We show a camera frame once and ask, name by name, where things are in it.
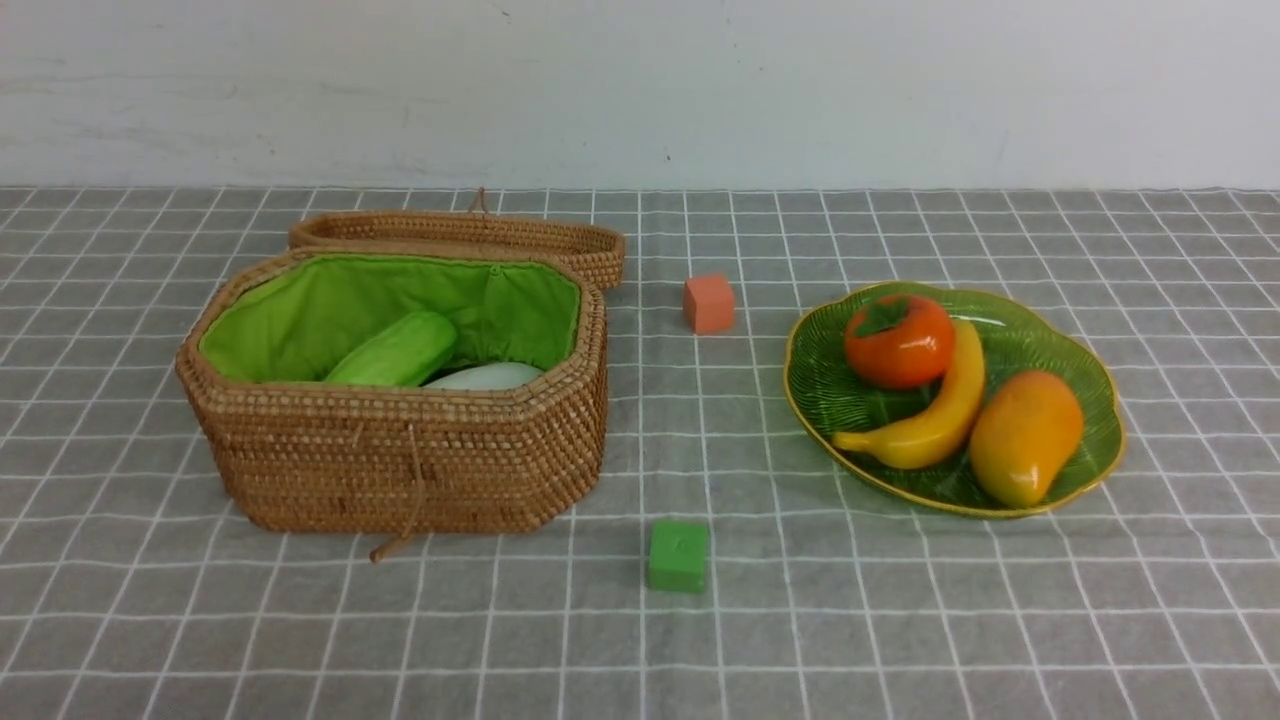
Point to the white radish with leaves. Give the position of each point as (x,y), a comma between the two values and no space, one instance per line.
(487,377)

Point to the green cucumber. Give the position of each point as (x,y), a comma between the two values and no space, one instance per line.
(406,353)

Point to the orange persimmon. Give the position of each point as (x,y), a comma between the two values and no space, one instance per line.
(901,341)

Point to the yellow banana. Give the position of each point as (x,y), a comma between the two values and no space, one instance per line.
(939,431)

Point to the orange yellow mango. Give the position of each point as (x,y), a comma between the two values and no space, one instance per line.
(1024,437)

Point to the orange foam cube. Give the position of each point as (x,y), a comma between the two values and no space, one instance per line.
(709,303)

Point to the woven rattan basket lid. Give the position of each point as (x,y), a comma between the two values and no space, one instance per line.
(596,253)

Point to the green glass leaf plate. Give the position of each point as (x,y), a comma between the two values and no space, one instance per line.
(825,396)

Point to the green foam cube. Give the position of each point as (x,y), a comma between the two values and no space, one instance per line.
(678,556)

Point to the woven rattan basket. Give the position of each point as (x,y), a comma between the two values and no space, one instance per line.
(301,455)

